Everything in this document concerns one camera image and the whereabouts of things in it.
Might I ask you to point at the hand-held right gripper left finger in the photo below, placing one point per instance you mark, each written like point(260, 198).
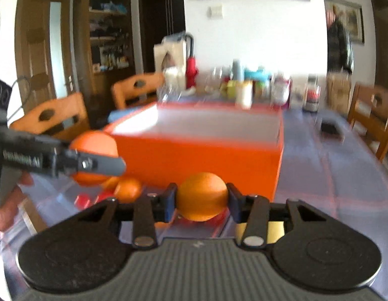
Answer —
point(171, 200)

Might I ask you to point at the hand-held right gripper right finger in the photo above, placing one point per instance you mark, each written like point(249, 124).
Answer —
point(233, 202)

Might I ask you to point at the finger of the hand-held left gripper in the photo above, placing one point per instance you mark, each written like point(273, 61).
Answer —
point(103, 166)

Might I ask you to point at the large orange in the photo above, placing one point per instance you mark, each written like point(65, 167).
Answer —
point(93, 142)

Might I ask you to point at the small red tomato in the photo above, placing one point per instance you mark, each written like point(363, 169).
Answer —
point(82, 201)
point(103, 197)

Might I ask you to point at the small tangerine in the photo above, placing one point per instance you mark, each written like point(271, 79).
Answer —
point(201, 194)
point(128, 191)

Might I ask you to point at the orange cardboard box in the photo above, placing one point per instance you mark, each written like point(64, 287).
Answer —
point(197, 153)

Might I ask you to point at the person's left hand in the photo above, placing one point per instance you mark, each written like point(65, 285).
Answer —
point(9, 213)

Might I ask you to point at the wooden chair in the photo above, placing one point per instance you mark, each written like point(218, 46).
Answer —
point(372, 116)
point(137, 89)
point(56, 113)

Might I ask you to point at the blue plastic bag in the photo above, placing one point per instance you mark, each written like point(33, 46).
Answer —
point(122, 115)

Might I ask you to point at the dark wooden shelf cabinet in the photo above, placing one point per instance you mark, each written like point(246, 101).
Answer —
point(112, 84)

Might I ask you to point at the wooden door with glass panel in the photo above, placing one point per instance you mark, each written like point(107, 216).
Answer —
point(34, 53)

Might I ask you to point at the white lidded container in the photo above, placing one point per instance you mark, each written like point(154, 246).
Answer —
point(244, 95)

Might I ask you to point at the yellow-green mug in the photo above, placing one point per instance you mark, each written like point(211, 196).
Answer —
point(230, 88)

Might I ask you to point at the smartphone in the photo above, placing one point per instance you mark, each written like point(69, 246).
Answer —
point(330, 129)

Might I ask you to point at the white supplement bottle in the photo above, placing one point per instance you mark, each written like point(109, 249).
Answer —
point(281, 89)

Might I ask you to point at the clear glass jar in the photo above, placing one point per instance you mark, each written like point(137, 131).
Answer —
point(216, 80)

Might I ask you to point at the white paper bag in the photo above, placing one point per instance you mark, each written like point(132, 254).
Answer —
point(169, 55)

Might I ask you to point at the teal cooking pot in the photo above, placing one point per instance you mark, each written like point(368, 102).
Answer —
point(258, 74)

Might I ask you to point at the red folded umbrella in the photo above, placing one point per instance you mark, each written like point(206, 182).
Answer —
point(191, 69)

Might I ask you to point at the grey-blue thermos bottle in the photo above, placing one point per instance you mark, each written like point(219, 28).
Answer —
point(238, 70)

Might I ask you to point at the dark bottle white cap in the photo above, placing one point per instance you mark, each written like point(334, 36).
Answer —
point(311, 95)

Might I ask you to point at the dark brown door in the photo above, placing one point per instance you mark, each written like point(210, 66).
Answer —
point(156, 31)

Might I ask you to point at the brown cardboard box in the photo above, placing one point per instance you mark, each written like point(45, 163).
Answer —
point(338, 91)

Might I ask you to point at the dark hanging coat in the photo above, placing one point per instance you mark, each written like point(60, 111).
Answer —
point(338, 44)

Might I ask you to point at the small framed painting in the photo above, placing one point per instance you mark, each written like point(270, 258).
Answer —
point(353, 22)

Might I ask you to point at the white wall switch panel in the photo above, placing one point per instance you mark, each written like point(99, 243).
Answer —
point(215, 12)

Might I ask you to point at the dark wooden door frame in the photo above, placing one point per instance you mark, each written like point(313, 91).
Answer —
point(377, 37)

